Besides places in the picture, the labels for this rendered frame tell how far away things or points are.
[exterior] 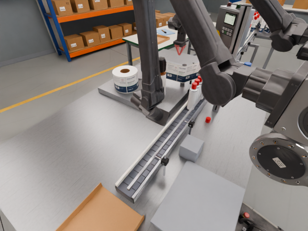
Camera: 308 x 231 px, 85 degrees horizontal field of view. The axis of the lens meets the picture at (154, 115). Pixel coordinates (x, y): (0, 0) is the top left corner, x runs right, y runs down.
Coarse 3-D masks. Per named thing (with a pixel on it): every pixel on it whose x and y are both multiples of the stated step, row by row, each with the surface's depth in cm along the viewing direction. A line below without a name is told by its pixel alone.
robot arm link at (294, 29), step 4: (292, 24) 65; (296, 24) 64; (300, 24) 63; (304, 24) 62; (288, 28) 65; (292, 28) 64; (296, 28) 63; (300, 28) 62; (304, 28) 62; (284, 32) 65; (288, 32) 64; (292, 32) 64; (296, 32) 62; (300, 32) 62; (292, 36) 64; (296, 36) 63; (300, 36) 62; (296, 40) 64; (296, 44) 66
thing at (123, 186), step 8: (200, 104) 124; (184, 112) 118; (192, 112) 118; (176, 120) 112; (168, 128) 106; (160, 136) 101; (176, 136) 101; (160, 144) 97; (168, 144) 97; (152, 152) 93; (160, 152) 92; (144, 160) 89; (136, 168) 85; (152, 168) 85; (128, 176) 82; (144, 176) 82; (120, 184) 79; (128, 184) 79; (136, 184) 79; (128, 192) 76
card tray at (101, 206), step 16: (96, 192) 81; (80, 208) 75; (96, 208) 76; (112, 208) 76; (128, 208) 75; (64, 224) 69; (80, 224) 71; (96, 224) 71; (112, 224) 71; (128, 224) 71
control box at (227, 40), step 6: (222, 6) 95; (234, 6) 93; (222, 12) 95; (234, 12) 88; (252, 12) 87; (222, 18) 96; (252, 18) 89; (216, 24) 101; (222, 24) 97; (234, 24) 89; (234, 30) 91; (246, 30) 93; (222, 36) 99; (228, 36) 95; (246, 36) 95; (228, 42) 96
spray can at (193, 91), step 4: (192, 84) 107; (196, 84) 107; (192, 88) 108; (196, 88) 110; (192, 92) 109; (196, 92) 110; (188, 96) 114; (192, 96) 111; (196, 96) 113; (188, 100) 115; (192, 100) 113; (188, 104) 117; (192, 104) 116; (188, 108) 119
